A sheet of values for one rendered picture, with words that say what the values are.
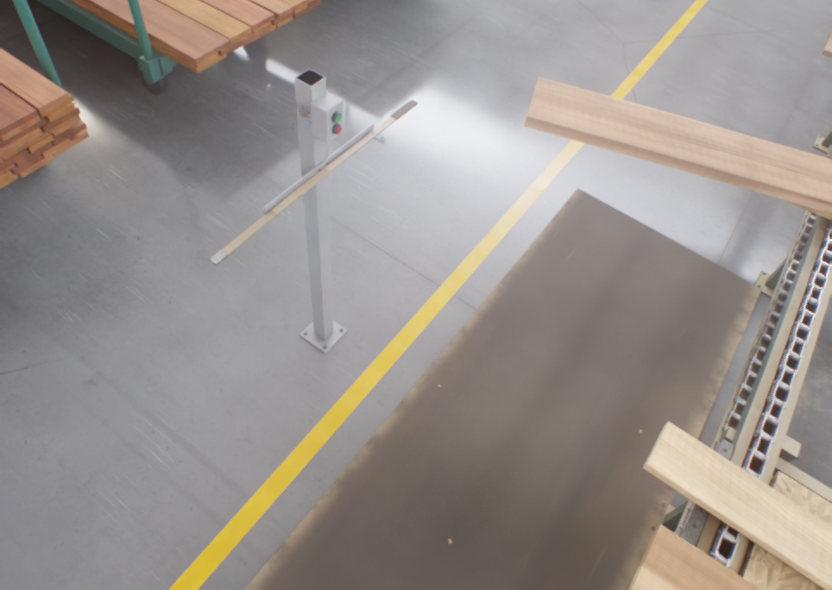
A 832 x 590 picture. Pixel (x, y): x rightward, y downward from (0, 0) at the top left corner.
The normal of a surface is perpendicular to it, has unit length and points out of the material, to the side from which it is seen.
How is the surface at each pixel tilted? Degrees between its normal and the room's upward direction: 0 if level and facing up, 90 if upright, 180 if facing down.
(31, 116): 90
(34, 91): 0
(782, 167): 0
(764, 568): 0
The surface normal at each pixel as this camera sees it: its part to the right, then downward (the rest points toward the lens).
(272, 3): 0.11, -0.58
